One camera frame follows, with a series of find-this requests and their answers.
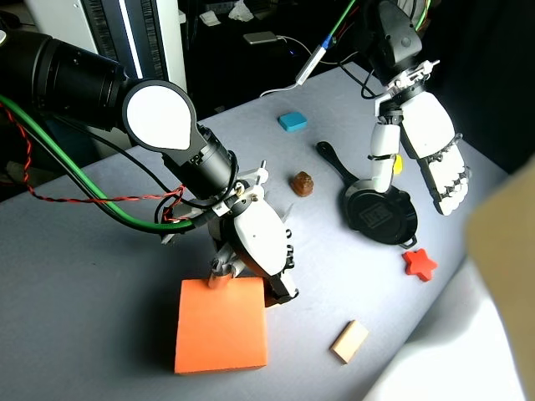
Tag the tan cardboard sheet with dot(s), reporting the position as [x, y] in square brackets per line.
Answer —
[505, 250]

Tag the grey tablecloth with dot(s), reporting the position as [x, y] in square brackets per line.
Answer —
[104, 271]

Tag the silver power bank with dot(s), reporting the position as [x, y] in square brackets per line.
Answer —
[260, 38]

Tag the white computer tower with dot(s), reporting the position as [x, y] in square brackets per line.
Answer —
[167, 42]

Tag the rectangular wooden block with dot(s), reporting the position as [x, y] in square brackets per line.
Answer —
[350, 341]

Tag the yellow block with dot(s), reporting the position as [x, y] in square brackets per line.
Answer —
[398, 163]

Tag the red star block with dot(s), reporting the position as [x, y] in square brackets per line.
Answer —
[419, 264]

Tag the blue rounded block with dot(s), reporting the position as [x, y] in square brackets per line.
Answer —
[292, 121]

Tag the orange square foam block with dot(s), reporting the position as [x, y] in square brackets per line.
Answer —
[221, 326]

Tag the small white box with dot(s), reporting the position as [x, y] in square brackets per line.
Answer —
[210, 18]

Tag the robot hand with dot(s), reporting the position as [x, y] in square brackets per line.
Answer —
[259, 238]
[426, 125]

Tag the brown small object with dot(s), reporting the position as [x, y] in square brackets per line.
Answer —
[302, 184]

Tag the black cast-iron pan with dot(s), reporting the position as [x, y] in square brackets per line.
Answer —
[378, 217]

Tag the crumpled white paper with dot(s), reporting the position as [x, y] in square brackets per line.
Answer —
[240, 11]

